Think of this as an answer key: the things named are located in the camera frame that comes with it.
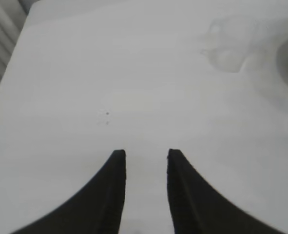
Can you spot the white tablecloth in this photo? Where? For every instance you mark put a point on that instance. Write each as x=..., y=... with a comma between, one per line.
x=85, y=73

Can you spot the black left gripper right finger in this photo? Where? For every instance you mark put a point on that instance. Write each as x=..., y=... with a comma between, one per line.
x=195, y=207

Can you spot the grey ribbed panel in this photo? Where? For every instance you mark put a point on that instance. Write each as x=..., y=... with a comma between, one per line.
x=0, y=36

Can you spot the clear plastic measuring cup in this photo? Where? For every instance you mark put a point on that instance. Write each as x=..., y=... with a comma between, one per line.
x=227, y=59

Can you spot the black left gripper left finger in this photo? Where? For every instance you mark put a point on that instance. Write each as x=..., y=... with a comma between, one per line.
x=97, y=207

